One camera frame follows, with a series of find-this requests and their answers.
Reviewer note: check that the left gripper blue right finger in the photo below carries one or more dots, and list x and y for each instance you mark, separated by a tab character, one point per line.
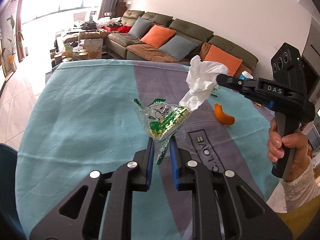
175	161

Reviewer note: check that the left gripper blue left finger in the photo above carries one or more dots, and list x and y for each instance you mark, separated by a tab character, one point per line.
149	167

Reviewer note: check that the green clear snack wrapper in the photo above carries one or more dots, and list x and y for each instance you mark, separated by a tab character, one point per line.
161	121

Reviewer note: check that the orange peel piece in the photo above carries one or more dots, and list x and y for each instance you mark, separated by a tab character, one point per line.
222	117

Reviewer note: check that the white tissue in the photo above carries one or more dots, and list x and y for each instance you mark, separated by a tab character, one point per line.
201	80

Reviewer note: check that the teal plastic trash bin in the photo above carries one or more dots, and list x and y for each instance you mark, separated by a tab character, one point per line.
10	224

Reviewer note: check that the person's right hand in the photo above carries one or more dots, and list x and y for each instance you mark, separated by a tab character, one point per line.
297	140

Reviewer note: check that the teal and grey tablecloth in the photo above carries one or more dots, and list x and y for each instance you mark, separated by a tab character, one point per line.
85	119

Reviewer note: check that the orange cushion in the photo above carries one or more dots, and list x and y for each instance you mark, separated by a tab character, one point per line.
218	55
157	36

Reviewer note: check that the grey blue cushion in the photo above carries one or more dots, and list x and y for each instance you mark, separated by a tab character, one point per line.
178	47
140	27

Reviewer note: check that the olive green sectional sofa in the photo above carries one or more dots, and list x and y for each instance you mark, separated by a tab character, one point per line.
121	45

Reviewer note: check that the cluttered dark coffee table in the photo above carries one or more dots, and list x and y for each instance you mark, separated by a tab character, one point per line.
76	44

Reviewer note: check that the tall green potted plant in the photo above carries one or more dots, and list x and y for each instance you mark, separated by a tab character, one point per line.
9	51

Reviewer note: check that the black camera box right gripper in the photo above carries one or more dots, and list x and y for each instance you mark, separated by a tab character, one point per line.
288	68

